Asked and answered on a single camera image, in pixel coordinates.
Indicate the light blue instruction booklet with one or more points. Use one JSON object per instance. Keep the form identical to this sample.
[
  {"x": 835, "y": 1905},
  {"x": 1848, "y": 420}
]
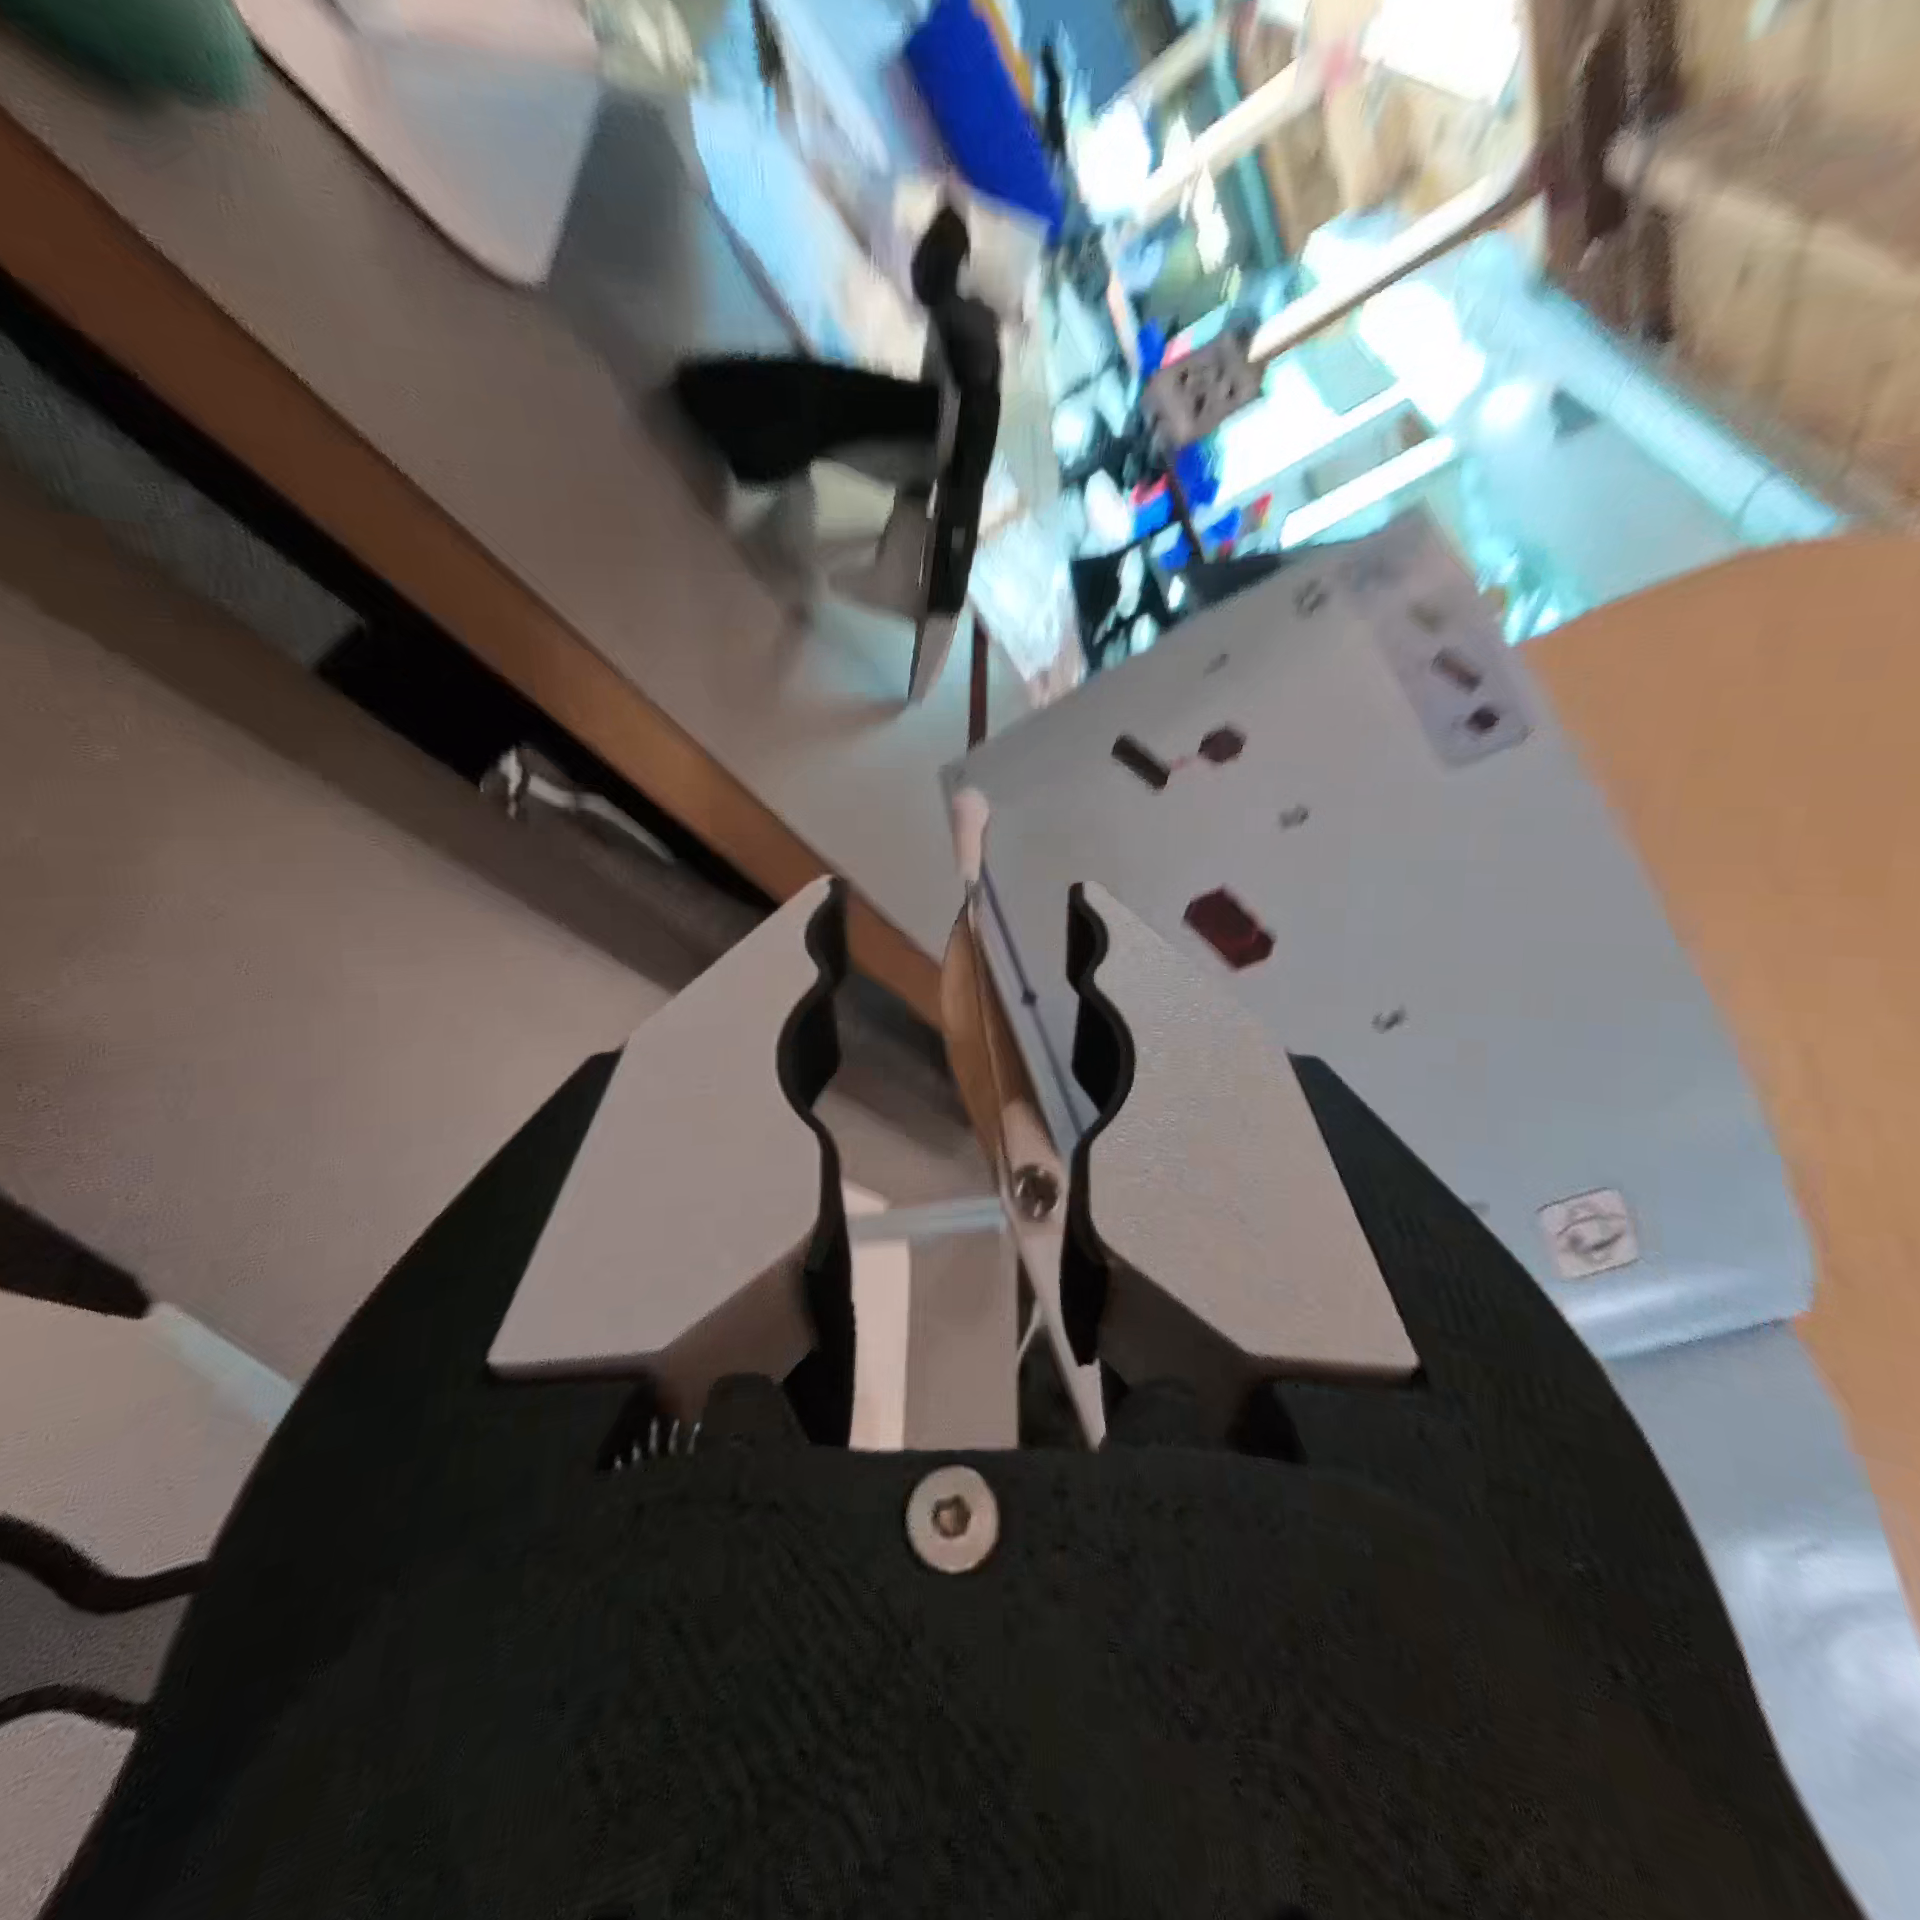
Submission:
[{"x": 1349, "y": 975}]

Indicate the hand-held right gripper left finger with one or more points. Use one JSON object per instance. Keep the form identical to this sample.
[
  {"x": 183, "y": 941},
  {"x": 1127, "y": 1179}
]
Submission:
[{"x": 674, "y": 1202}]

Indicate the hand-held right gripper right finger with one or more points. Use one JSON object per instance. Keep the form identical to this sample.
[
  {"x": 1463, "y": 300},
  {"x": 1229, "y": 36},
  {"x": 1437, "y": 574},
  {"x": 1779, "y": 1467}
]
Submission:
[{"x": 1243, "y": 1202}]

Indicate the wood edged office desk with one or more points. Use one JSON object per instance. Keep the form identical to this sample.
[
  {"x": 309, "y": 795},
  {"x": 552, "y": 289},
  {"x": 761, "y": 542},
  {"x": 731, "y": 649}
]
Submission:
[{"x": 450, "y": 422}]

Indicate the black office chair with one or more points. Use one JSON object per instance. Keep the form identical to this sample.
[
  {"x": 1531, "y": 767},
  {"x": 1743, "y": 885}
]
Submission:
[{"x": 840, "y": 422}]

